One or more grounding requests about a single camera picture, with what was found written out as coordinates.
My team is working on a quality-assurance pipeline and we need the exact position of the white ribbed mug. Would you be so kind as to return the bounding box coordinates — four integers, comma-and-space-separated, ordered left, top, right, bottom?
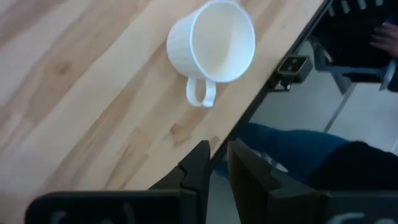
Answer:
166, 0, 257, 108

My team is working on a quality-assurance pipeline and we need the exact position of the metal table clamp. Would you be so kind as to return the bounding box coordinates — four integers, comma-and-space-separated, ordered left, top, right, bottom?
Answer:
267, 54, 314, 93

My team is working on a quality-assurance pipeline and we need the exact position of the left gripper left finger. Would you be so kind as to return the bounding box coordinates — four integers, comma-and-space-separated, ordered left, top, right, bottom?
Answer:
148, 139, 213, 224

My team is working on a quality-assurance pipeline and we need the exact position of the grey metal stand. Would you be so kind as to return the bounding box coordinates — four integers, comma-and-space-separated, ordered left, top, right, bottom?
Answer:
310, 37, 388, 134

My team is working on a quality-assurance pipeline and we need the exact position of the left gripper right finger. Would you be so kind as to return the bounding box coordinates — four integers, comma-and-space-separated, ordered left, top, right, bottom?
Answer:
227, 138, 328, 224

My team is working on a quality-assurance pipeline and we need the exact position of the person's hand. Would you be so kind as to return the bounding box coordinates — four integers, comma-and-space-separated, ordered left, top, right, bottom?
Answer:
369, 21, 398, 59

